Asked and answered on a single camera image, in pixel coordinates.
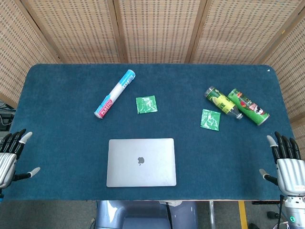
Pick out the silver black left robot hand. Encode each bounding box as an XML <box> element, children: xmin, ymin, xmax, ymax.
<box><xmin>0</xmin><ymin>128</ymin><xmax>41</xmax><ymax>189</ymax></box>

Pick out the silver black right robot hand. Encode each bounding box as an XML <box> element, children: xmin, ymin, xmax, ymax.
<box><xmin>259</xmin><ymin>131</ymin><xmax>305</xmax><ymax>198</ymax></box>

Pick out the silver laptop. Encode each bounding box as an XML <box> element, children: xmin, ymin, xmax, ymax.
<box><xmin>106</xmin><ymin>138</ymin><xmax>177</xmax><ymax>188</ymax></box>

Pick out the background electronics clutter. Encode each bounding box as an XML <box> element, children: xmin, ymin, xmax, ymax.
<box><xmin>0</xmin><ymin>101</ymin><xmax>16</xmax><ymax>131</ymax></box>

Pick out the blue felt table mat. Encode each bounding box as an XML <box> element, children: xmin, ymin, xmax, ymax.
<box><xmin>1</xmin><ymin>63</ymin><xmax>296</xmax><ymax>202</ymax></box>

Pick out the green red label bottle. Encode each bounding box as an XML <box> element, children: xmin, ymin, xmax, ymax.
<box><xmin>227</xmin><ymin>88</ymin><xmax>270</xmax><ymax>126</ymax></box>

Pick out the metal table leg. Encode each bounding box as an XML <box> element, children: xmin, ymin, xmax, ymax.
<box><xmin>209</xmin><ymin>201</ymin><xmax>216</xmax><ymax>229</ymax></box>

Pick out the green sachet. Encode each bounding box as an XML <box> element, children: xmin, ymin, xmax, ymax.
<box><xmin>200</xmin><ymin>109</ymin><xmax>221</xmax><ymax>131</ymax></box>
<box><xmin>135</xmin><ymin>95</ymin><xmax>158</xmax><ymax>115</ymax></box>

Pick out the green tea plastic bottle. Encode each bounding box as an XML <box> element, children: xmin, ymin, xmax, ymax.
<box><xmin>203</xmin><ymin>86</ymin><xmax>244</xmax><ymax>120</ymax></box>

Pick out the plastic wrap roll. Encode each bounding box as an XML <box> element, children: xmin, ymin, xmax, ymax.
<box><xmin>93</xmin><ymin>69</ymin><xmax>137</xmax><ymax>120</ymax></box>

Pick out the blue-grey robot body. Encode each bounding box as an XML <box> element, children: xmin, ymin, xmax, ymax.
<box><xmin>95</xmin><ymin>200</ymin><xmax>198</xmax><ymax>229</ymax></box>

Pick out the woven bamboo folding screen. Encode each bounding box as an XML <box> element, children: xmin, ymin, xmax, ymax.
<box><xmin>0</xmin><ymin>0</ymin><xmax>305</xmax><ymax>148</ymax></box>

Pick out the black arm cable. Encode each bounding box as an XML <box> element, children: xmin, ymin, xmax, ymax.
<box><xmin>277</xmin><ymin>195</ymin><xmax>285</xmax><ymax>229</ymax></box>

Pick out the black robot body cable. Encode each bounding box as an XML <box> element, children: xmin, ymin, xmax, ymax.
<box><xmin>166</xmin><ymin>202</ymin><xmax>173</xmax><ymax>229</ymax></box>

